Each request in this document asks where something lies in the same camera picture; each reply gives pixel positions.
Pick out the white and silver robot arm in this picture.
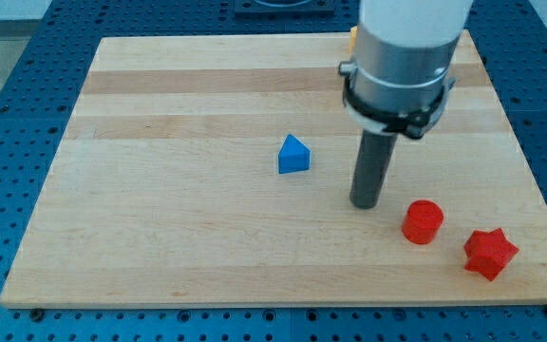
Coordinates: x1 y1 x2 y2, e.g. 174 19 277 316
339 0 473 140

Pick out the red star block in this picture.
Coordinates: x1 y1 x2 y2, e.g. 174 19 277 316
463 228 519 281

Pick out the blue triangular prism block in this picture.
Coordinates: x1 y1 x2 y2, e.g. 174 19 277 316
277 134 311 174

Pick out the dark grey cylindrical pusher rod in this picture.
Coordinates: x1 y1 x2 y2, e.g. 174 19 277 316
349 130 397 209

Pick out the light wooden board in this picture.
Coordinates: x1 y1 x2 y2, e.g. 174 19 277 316
0 33 547 309

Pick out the red cylinder block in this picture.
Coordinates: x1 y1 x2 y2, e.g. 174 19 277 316
402 199 444 245

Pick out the yellow block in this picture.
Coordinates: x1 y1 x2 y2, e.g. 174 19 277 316
349 26 358 53

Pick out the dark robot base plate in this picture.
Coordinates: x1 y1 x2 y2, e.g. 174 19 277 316
234 0 335 16

